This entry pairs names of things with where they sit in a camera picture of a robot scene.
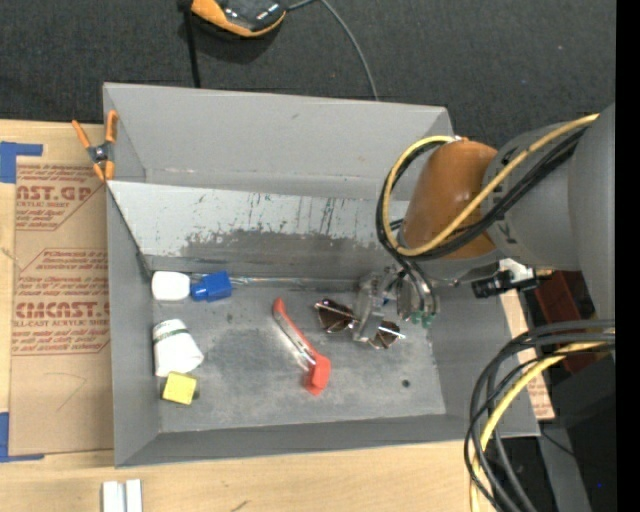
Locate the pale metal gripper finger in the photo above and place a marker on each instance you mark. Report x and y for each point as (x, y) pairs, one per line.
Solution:
(369, 292)
(371, 330)

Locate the blue plastic block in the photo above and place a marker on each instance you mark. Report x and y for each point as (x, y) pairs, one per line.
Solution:
(215, 286)

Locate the brown cardboard board, red print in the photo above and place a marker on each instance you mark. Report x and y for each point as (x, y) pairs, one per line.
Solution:
(55, 250)

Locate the grey metal bin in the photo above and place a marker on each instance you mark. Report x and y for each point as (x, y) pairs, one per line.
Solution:
(280, 380)

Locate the red-brown flat block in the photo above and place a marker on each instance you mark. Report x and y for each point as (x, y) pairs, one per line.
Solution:
(560, 310)

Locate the white rounded plastic piece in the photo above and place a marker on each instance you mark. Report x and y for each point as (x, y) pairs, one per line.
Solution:
(170, 285)

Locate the red and clear hand tool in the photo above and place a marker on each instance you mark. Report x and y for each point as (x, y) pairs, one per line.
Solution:
(316, 372)

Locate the white cup with green band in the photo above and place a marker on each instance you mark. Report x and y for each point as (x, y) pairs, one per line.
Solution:
(175, 350)

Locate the brown lens sunglasses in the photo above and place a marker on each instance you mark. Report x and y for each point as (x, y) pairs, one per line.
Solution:
(335, 317)

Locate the black cylinder on white bracket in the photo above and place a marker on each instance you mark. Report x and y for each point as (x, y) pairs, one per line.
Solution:
(492, 286)

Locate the yellow cube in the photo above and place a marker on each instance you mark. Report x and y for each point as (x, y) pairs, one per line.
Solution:
(179, 388)

